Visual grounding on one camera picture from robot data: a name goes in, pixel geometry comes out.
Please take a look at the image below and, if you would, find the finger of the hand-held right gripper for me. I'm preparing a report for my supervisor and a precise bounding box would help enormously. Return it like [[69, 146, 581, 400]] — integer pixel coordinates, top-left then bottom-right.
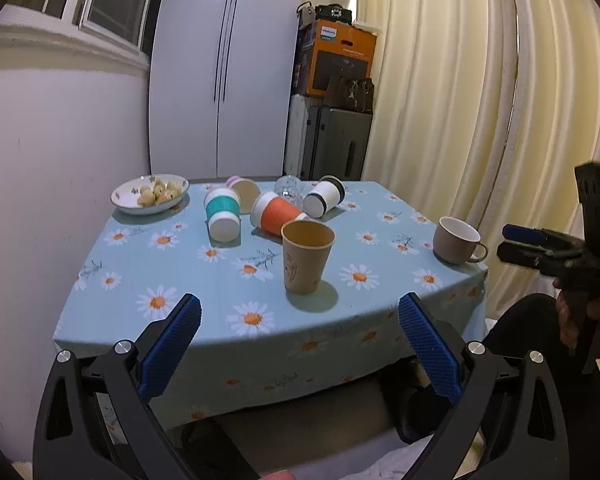
[[502, 224, 562, 247], [496, 241, 561, 277]]

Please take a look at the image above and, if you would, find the pile of small pastries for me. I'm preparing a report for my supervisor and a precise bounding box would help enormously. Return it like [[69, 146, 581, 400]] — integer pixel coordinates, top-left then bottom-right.
[[136, 179, 181, 207]]

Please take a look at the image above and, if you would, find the light blue daisy tablecloth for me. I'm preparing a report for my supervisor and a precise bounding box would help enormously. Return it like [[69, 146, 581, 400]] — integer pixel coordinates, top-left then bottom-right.
[[52, 177, 490, 433]]

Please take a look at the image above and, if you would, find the white cup with teal band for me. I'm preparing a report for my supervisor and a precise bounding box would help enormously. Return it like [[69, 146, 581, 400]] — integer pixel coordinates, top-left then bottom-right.
[[203, 186, 242, 243]]

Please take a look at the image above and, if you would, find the white floral bowl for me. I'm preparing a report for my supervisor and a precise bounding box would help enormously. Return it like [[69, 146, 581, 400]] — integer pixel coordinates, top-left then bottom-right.
[[111, 173, 190, 216]]

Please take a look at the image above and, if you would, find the beige mug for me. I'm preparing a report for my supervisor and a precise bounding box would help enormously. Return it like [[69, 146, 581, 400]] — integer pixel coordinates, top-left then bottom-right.
[[433, 216, 489, 266]]

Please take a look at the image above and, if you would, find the white cup with black band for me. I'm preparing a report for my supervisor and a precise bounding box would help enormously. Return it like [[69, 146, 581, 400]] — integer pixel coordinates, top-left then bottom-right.
[[302, 175, 346, 219]]

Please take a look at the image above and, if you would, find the clear glass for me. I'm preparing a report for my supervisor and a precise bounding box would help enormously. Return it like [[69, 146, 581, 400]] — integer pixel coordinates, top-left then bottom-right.
[[274, 175, 306, 202]]

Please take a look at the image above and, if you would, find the white wardrobe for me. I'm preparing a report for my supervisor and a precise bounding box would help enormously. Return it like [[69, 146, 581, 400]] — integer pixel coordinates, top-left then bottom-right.
[[147, 0, 308, 181]]

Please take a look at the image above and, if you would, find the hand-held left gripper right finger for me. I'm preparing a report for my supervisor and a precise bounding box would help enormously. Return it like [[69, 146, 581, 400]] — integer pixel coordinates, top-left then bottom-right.
[[397, 292, 572, 480]]

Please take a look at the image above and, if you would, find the person's right hand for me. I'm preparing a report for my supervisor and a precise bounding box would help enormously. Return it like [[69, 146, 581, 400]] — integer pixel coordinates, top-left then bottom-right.
[[553, 278, 600, 357]]

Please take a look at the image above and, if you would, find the brown paper cup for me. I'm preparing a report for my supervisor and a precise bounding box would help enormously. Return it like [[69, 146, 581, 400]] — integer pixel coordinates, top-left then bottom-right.
[[281, 220, 336, 295]]

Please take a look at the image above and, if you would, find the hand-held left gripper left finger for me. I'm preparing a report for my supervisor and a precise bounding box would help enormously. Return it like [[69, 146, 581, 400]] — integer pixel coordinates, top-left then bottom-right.
[[32, 293, 203, 480]]

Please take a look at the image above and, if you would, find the grey chair seat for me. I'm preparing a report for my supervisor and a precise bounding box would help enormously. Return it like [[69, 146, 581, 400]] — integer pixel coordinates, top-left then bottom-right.
[[215, 382, 398, 461]]

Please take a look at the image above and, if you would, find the white framed window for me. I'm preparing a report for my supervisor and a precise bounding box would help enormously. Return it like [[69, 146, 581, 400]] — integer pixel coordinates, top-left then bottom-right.
[[17, 0, 173, 56]]

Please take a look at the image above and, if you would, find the cream curtain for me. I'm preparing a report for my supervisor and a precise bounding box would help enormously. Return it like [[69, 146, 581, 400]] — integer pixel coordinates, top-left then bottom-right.
[[352, 0, 600, 321]]

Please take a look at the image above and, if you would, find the grey cabinet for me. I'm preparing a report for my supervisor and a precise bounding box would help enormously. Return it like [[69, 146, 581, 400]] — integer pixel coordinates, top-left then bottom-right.
[[310, 106, 374, 181]]

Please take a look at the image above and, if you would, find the white suitcase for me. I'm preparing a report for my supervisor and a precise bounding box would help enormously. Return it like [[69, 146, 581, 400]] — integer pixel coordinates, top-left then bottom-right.
[[284, 94, 323, 180]]

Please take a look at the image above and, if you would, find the small brown handbag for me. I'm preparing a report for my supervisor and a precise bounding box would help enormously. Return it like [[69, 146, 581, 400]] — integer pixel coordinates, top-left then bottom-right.
[[351, 78, 375, 114]]

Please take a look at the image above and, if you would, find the orange and black cardboard box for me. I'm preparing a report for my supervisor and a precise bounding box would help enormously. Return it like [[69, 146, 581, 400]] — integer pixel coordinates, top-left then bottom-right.
[[294, 19, 378, 101]]

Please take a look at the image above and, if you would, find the orange cup with white lid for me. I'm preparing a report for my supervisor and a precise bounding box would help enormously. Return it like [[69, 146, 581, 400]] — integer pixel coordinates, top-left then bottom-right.
[[250, 190, 310, 237]]

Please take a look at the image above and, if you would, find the black bag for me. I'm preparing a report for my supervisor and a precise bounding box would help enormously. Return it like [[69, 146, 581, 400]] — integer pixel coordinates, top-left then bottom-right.
[[314, 4, 354, 25]]

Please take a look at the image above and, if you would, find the pink striped paper cup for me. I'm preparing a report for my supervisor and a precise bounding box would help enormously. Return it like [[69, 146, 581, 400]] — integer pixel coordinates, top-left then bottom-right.
[[225, 175, 262, 214]]

